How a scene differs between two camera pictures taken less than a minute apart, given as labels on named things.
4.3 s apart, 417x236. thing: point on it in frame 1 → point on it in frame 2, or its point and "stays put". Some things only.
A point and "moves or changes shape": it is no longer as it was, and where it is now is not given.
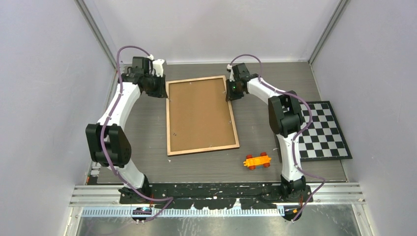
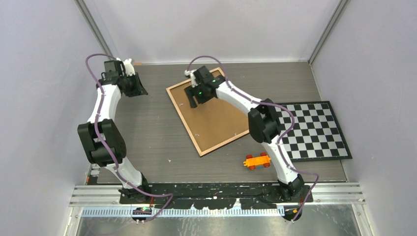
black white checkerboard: x=323 y=140 stays put
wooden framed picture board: x=198 y=119 moves or changes shape
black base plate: x=216 y=195 stays put
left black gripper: x=161 y=92 → x=139 y=90
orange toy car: x=253 y=162 stays put
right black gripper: x=229 y=96 → x=191 y=91
